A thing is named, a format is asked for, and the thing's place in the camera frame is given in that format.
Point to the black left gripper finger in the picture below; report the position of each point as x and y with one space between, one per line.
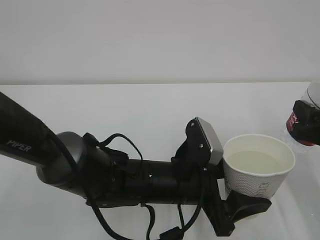
239 206

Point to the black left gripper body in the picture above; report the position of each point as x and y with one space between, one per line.
193 176

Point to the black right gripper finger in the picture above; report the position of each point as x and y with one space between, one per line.
307 129

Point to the clear water bottle red label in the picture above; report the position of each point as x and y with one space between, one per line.
311 96

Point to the white paper cup green logo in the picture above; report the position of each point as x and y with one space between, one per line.
256 165

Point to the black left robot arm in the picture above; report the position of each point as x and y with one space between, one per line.
108 178

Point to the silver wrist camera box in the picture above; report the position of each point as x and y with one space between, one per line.
203 145

